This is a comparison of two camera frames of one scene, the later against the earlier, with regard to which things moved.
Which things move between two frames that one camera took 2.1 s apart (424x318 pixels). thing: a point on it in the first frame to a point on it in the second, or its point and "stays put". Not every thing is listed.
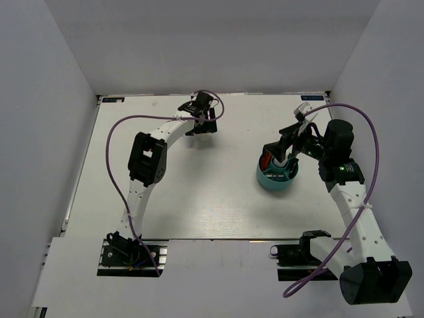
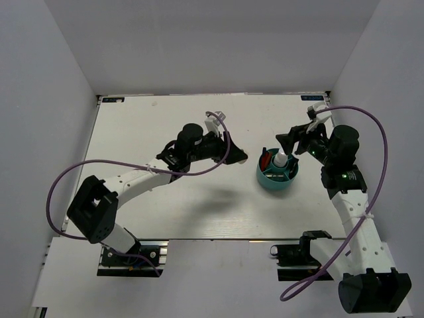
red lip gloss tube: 265,159 stays put
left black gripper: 209,126 to 221,146
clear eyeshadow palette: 275,176 stays put
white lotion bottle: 278,163 stays put
